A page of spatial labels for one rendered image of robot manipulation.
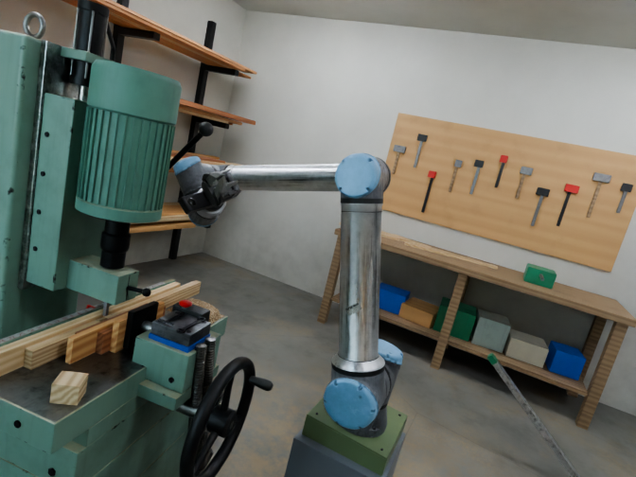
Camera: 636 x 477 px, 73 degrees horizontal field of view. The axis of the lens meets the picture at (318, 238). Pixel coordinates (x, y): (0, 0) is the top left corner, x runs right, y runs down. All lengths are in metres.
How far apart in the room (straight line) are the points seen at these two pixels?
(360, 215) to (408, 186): 2.96
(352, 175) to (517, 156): 2.97
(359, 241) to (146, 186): 0.53
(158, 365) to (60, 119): 0.55
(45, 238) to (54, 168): 0.15
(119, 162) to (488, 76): 3.54
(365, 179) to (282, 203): 3.50
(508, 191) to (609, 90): 1.03
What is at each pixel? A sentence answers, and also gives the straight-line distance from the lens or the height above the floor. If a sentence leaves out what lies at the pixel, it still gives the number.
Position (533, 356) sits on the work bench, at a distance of 3.74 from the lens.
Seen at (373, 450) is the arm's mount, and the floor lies 0.61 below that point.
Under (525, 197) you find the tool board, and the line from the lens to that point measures 3.97.
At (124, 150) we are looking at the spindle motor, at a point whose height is 1.35.
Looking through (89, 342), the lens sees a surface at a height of 0.93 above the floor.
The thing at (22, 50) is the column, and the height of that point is 1.49.
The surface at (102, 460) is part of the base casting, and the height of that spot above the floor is 0.73.
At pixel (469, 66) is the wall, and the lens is 4.16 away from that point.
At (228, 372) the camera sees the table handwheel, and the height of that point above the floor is 0.95.
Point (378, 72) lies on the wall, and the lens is 4.32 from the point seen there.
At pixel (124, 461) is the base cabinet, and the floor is 0.68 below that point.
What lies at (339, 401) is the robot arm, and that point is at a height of 0.80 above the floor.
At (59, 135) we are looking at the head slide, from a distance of 1.06.
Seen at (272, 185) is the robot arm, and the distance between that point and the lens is 1.39.
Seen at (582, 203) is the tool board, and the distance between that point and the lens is 4.00.
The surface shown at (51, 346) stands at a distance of 1.03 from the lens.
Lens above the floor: 1.43
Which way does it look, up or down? 11 degrees down
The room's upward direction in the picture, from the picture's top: 13 degrees clockwise
